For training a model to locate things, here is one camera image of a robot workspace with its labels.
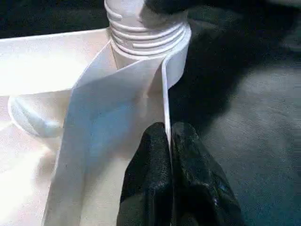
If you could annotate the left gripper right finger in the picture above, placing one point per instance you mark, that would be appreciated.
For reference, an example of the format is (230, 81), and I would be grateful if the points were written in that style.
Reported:
(202, 188)

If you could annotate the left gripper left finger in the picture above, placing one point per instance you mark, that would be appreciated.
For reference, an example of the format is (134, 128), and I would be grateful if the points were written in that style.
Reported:
(148, 183)

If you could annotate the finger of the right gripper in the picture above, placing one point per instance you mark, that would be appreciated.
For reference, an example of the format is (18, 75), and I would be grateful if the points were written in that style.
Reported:
(169, 5)

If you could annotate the white plastic table leg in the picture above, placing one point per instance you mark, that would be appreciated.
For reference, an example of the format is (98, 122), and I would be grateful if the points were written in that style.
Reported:
(136, 23)

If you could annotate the white plastic table top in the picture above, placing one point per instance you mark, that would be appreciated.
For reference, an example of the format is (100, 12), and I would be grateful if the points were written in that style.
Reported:
(47, 141)

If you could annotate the black work mat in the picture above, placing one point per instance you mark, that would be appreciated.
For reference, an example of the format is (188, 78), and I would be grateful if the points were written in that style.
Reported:
(254, 141)

